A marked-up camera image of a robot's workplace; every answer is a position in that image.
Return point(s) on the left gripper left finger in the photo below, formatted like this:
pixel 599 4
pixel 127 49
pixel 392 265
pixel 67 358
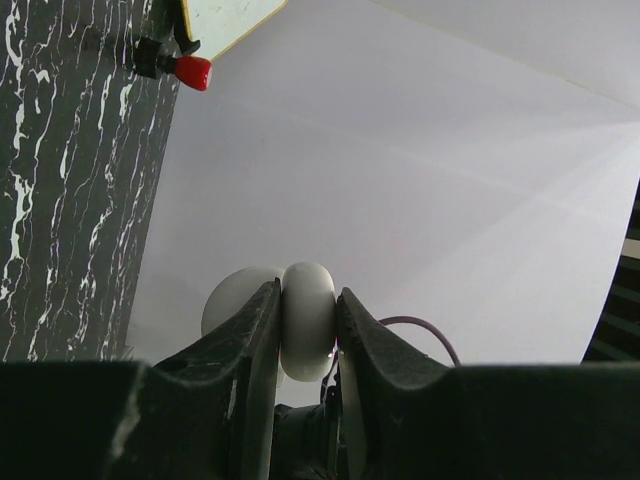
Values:
pixel 206 412

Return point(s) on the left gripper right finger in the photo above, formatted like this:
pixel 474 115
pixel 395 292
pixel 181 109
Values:
pixel 406 416

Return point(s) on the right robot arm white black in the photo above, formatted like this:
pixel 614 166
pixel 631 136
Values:
pixel 307 442

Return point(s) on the red emergency stop button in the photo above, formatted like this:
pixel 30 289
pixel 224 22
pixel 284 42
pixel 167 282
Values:
pixel 152 61

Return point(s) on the whiteboard with yellow frame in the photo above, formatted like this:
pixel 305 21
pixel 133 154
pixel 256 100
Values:
pixel 209 28

